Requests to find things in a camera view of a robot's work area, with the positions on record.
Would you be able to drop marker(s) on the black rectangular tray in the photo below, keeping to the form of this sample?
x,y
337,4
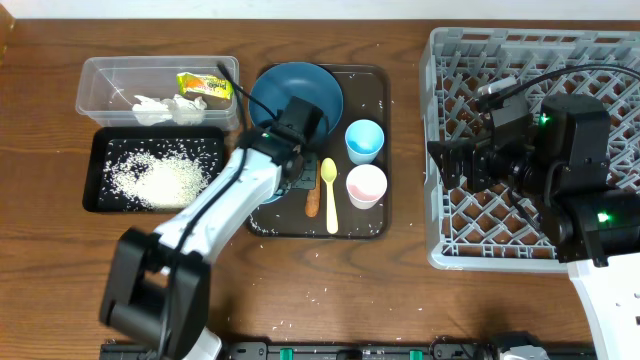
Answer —
x,y
105,135

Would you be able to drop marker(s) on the light blue bowl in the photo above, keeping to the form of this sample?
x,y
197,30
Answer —
x,y
276,196

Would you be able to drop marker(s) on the dark brown serving tray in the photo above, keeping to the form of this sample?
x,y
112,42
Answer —
x,y
366,93

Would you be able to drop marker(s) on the light blue cup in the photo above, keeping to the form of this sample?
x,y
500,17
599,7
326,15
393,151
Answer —
x,y
364,139

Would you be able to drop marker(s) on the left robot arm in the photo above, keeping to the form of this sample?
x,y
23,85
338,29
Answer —
x,y
158,288

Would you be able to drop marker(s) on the white tissue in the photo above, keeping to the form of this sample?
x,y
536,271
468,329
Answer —
x,y
152,111

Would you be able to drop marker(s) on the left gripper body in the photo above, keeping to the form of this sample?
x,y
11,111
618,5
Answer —
x,y
290,186

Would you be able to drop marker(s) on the yellow plastic spoon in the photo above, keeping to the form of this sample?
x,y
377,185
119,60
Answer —
x,y
328,175

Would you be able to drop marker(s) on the yellow snack wrapper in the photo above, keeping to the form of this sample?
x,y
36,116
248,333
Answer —
x,y
204,84

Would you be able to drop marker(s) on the grey dishwasher rack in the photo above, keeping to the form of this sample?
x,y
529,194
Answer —
x,y
483,231

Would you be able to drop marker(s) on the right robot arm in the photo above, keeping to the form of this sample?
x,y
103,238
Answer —
x,y
558,159

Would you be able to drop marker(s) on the dark blue plate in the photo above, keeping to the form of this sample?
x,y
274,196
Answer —
x,y
310,82

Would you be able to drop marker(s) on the white rice pile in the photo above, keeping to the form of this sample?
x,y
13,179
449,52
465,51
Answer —
x,y
157,174

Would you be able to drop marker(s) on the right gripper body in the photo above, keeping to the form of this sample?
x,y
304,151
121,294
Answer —
x,y
510,169

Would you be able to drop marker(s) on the clear plastic bin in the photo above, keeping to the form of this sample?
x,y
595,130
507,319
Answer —
x,y
109,86

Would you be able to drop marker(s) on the orange carrot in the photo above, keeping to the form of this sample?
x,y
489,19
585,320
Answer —
x,y
314,195

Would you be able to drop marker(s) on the pink cup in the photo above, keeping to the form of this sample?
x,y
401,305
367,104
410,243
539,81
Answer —
x,y
366,185

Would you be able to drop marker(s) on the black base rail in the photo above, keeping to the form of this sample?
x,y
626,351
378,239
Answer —
x,y
263,351

